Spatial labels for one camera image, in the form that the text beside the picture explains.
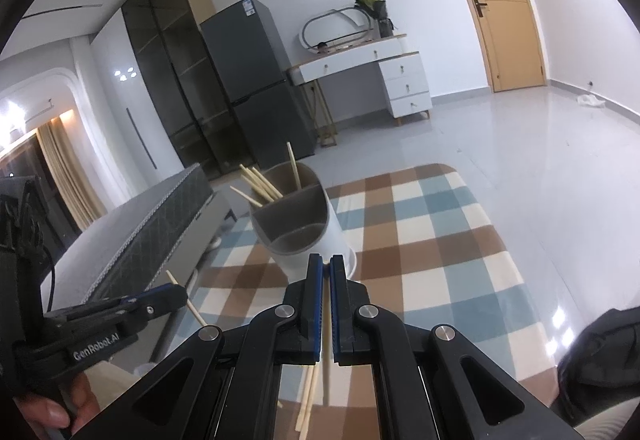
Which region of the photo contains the checked rug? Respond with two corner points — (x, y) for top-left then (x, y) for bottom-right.
(145, 163), (563, 421)

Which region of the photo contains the oval mirror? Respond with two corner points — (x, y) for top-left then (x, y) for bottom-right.
(300, 5), (373, 52)

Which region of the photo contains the dark cloth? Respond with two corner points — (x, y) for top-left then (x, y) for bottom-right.
(552, 305), (640, 431)

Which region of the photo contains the grey quilted bed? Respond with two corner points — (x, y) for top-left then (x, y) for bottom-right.
(50, 163), (236, 356)

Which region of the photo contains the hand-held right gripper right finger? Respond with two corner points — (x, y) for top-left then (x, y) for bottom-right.
(329, 254), (583, 440)

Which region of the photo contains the beige curtain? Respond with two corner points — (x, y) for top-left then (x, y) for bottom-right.
(37, 117), (108, 233)

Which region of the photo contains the dark grey fridge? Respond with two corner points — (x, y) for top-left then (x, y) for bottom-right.
(200, 0), (318, 161)

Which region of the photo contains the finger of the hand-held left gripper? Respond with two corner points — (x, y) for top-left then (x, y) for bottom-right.
(42, 284), (189, 337)

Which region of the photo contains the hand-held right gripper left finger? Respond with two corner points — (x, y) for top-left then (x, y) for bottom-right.
(75, 253), (323, 440)

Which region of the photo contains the bunch of wooden chopsticks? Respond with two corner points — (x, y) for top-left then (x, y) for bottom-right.
(229, 141), (301, 208)

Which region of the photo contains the wooden door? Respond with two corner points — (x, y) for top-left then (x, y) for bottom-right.
(431, 0), (547, 94)

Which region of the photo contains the dark glass cabinet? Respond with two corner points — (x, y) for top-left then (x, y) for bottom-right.
(121, 0), (236, 181)

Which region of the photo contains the single wooden chopstick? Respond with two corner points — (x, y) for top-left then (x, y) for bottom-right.
(295, 362), (321, 432)
(166, 270), (207, 328)

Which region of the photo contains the white utensil holder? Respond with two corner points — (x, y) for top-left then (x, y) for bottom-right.
(248, 161), (358, 281)

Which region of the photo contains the white desk with drawers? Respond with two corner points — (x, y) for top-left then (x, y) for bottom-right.
(286, 34), (433, 126)

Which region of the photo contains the white wardrobe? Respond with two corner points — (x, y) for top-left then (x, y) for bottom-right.
(90, 10), (186, 216)

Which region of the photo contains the person's left hand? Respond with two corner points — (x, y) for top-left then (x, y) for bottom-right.
(12, 372), (101, 440)

